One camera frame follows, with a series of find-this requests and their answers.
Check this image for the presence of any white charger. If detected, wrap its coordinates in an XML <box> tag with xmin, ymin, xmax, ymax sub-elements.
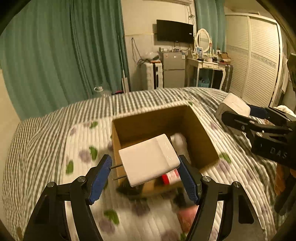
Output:
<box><xmin>110</xmin><ymin>133</ymin><xmax>180</xmax><ymax>188</ymax></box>
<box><xmin>215</xmin><ymin>93</ymin><xmax>251</xmax><ymax>121</ymax></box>

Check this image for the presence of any operator hand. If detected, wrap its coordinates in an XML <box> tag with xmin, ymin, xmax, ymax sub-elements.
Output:
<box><xmin>274</xmin><ymin>163</ymin><xmax>296</xmax><ymax>195</ymax></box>

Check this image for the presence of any grey checkered bed blanket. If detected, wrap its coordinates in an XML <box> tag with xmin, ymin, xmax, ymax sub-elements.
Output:
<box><xmin>3</xmin><ymin>87</ymin><xmax>285</xmax><ymax>240</ymax></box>

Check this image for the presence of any white dressing table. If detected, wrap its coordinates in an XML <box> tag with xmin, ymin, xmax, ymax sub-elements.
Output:
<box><xmin>186</xmin><ymin>58</ymin><xmax>226</xmax><ymax>90</ymax></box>

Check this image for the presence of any white floral quilted mat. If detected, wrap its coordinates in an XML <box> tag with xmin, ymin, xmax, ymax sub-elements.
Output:
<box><xmin>62</xmin><ymin>102</ymin><xmax>277</xmax><ymax>240</ymax></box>

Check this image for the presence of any white louvered wardrobe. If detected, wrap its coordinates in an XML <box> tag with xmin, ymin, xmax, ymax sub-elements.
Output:
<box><xmin>226</xmin><ymin>13</ymin><xmax>282</xmax><ymax>106</ymax></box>

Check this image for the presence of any red white small container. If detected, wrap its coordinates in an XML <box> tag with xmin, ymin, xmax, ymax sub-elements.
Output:
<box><xmin>161</xmin><ymin>169</ymin><xmax>181</xmax><ymax>185</ymax></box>

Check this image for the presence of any silver mini fridge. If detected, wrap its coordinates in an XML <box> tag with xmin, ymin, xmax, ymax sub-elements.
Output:
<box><xmin>159</xmin><ymin>52</ymin><xmax>186</xmax><ymax>88</ymax></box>

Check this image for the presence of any white oval vanity mirror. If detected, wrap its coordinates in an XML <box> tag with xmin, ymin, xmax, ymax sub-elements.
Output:
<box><xmin>195</xmin><ymin>28</ymin><xmax>211</xmax><ymax>53</ymax></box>

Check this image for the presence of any white suitcase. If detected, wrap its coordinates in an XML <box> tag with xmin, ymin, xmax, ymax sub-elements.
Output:
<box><xmin>140</xmin><ymin>61</ymin><xmax>163</xmax><ymax>90</ymax></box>

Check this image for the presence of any brown cardboard box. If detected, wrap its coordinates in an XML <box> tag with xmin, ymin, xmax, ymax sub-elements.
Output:
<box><xmin>111</xmin><ymin>104</ymin><xmax>220</xmax><ymax>193</ymax></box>

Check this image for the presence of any teal curtain right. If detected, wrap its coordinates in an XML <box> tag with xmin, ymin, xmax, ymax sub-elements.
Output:
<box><xmin>195</xmin><ymin>0</ymin><xmax>226</xmax><ymax>51</ymax></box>

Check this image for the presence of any teal curtain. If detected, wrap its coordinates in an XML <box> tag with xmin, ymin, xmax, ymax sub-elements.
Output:
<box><xmin>195</xmin><ymin>0</ymin><xmax>226</xmax><ymax>51</ymax></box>
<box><xmin>1</xmin><ymin>1</ymin><xmax>128</xmax><ymax>120</ymax></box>

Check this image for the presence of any teal curtain left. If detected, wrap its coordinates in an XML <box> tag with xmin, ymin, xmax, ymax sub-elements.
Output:
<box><xmin>1</xmin><ymin>1</ymin><xmax>128</xmax><ymax>120</ymax></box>

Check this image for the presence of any black wall television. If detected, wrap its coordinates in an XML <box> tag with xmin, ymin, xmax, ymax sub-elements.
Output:
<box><xmin>157</xmin><ymin>20</ymin><xmax>194</xmax><ymax>44</ymax></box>

